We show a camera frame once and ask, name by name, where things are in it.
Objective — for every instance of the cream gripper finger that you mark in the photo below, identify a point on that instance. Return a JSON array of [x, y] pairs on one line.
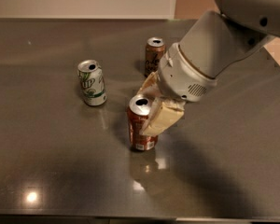
[[163, 114], [150, 87]]

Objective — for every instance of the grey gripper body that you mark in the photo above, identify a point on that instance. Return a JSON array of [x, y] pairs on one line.
[[181, 75]]

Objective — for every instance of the red coke can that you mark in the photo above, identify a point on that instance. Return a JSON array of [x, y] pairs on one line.
[[137, 113]]

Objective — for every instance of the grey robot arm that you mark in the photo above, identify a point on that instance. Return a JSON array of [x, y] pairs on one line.
[[220, 38]]

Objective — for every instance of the brown LaCroix can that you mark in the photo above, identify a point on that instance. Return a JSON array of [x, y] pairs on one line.
[[155, 49]]

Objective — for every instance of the white green 7up can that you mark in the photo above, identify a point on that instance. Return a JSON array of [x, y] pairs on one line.
[[92, 83]]

